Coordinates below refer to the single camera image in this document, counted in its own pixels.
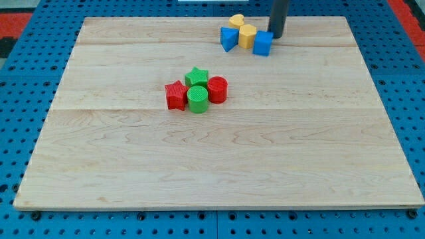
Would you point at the blue cube block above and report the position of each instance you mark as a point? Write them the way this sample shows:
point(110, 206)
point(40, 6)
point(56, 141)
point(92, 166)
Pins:
point(262, 43)

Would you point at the red star block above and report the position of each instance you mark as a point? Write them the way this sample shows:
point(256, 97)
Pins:
point(176, 95)

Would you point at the green star block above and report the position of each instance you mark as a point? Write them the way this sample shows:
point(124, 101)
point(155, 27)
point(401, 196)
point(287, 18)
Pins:
point(197, 77)

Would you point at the green cylinder block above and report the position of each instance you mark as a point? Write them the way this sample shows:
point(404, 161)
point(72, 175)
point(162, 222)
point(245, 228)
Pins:
point(198, 99)

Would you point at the red cylinder block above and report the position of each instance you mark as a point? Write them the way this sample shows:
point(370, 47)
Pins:
point(217, 87)

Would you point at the blue triangle block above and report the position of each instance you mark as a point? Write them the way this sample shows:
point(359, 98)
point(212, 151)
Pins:
point(228, 38)

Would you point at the light wooden board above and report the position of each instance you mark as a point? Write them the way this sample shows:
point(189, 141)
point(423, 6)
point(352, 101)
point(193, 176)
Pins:
point(301, 129)

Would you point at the yellow hexagon block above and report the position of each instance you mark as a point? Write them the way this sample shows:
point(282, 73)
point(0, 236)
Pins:
point(247, 34)

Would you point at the yellow heart block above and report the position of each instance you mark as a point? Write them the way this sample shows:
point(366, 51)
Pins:
point(236, 21)

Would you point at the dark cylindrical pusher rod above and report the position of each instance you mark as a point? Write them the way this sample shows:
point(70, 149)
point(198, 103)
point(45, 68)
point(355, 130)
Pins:
point(277, 19)

